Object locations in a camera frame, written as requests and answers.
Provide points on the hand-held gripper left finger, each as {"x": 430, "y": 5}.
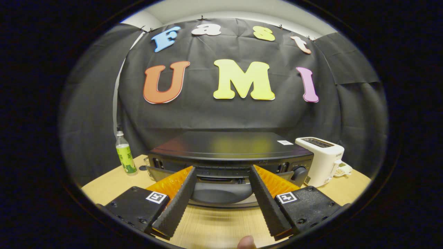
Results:
{"x": 178, "y": 204}

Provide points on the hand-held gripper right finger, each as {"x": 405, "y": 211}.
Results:
{"x": 268, "y": 204}

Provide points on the black toaster oven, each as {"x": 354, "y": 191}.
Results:
{"x": 228, "y": 147}

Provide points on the white toaster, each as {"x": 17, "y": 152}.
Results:
{"x": 322, "y": 162}

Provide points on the clear glass container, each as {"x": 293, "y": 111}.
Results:
{"x": 147, "y": 162}

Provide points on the green label water bottle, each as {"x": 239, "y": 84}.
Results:
{"x": 125, "y": 157}

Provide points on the white divided snack dish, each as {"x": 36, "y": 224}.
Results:
{"x": 342, "y": 171}

